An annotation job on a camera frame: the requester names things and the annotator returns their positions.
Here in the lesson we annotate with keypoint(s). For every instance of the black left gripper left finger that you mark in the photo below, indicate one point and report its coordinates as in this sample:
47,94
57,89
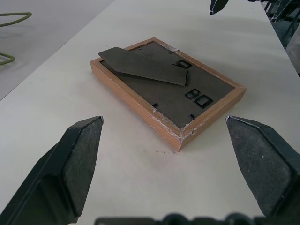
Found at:
58,168

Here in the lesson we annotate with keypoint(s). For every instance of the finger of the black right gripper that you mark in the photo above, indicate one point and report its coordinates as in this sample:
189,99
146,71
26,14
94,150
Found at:
216,5
287,8

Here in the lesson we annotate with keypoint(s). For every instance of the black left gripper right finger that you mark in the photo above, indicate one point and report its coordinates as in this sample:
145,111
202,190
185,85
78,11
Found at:
264,164

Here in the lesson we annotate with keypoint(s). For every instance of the dark metal stand legs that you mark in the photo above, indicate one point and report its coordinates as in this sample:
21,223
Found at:
289,32

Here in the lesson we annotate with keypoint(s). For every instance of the wooden picture frame face down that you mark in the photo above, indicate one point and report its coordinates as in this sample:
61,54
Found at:
164,93

